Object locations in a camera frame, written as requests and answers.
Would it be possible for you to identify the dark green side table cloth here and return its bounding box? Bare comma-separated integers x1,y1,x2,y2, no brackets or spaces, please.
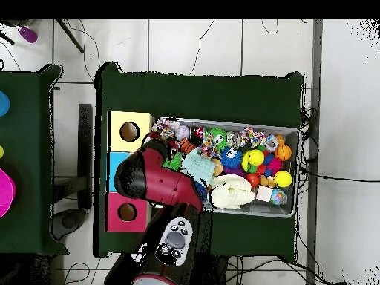
0,63,70,256

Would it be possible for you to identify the black rod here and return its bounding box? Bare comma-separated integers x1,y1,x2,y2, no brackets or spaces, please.
56,19,85,54

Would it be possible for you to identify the shallow clear mesh bin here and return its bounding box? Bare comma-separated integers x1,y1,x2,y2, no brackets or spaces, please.
149,117,301,219

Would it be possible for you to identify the green spiky rubber ball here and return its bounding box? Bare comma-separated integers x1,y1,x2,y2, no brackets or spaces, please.
162,151,183,171

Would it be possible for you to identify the multicoloured patterned cloth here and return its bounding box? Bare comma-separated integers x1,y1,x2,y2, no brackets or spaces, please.
149,118,176,140

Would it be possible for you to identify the yellow tennis ball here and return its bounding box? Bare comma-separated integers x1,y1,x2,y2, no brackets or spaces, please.
273,170,293,189

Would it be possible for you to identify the thin black floor cable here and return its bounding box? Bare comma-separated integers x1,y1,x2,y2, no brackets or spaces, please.
189,19,215,76

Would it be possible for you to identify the pink round disc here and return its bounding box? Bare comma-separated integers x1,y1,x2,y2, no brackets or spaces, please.
0,167,16,219

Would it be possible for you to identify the wooden box with three holes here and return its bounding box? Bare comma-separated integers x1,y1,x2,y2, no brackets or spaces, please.
106,111,155,233

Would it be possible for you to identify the purple bottle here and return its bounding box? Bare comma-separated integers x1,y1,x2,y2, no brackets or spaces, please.
19,26,39,44

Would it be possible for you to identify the orange striped tiger plush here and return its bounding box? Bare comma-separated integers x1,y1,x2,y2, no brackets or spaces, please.
179,138,197,154

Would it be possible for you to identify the orange toy basketball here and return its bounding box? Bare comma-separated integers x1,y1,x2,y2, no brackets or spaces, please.
274,144,292,162

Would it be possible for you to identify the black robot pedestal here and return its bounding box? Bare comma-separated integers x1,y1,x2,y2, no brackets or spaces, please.
212,255,229,285

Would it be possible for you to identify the white toy baseball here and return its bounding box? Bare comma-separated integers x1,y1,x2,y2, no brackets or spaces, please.
174,124,191,141

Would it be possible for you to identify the light blue waffle cloth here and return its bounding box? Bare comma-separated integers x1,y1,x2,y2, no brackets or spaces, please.
181,148,217,186

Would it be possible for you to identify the cream waffle cloth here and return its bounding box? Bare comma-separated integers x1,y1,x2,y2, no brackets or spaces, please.
209,174,256,209

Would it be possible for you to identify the blue spiky ball with eyes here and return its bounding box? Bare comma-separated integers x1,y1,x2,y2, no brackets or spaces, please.
220,146,243,169

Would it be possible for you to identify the green spiky ball with eyes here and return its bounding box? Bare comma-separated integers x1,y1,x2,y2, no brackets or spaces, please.
205,127,228,151

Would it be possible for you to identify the blue round object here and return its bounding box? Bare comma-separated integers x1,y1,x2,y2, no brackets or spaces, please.
0,90,10,117

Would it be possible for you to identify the grey round floor base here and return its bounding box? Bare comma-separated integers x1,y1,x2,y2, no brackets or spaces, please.
50,208,88,241

